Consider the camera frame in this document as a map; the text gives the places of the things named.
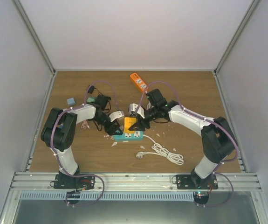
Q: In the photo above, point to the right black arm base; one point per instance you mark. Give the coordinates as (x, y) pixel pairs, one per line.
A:
(194, 182)

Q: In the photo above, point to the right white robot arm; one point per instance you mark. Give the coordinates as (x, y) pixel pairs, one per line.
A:
(218, 140)

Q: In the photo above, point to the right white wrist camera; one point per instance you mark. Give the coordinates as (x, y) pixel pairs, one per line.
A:
(136, 111)

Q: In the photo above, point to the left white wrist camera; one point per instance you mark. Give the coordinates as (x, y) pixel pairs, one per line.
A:
(116, 115)

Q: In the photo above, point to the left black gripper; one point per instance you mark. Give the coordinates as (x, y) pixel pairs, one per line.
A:
(111, 131)

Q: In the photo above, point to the light blue charger plug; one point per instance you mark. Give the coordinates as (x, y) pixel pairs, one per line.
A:
(71, 101)

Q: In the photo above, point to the orange power socket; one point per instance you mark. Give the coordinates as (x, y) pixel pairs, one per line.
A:
(138, 82)

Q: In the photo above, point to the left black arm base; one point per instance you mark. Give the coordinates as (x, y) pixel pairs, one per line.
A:
(63, 181)

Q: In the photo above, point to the yellow socket cube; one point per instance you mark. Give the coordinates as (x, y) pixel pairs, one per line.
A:
(128, 122)

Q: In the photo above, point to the light blue cable duct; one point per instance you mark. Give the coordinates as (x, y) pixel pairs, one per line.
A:
(117, 196)

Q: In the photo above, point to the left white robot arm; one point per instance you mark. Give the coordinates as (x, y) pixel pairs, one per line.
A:
(59, 130)

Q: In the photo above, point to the black adapter with cable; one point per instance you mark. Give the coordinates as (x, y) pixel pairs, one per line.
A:
(93, 89)

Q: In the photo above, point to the green charger plug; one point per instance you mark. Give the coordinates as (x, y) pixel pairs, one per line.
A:
(91, 99)

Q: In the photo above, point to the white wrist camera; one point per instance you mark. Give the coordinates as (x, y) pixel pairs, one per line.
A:
(116, 115)
(136, 111)

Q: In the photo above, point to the aluminium front rail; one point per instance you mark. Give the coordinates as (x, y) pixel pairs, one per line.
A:
(144, 182)

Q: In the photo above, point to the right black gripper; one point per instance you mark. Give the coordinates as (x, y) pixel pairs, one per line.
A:
(141, 123)

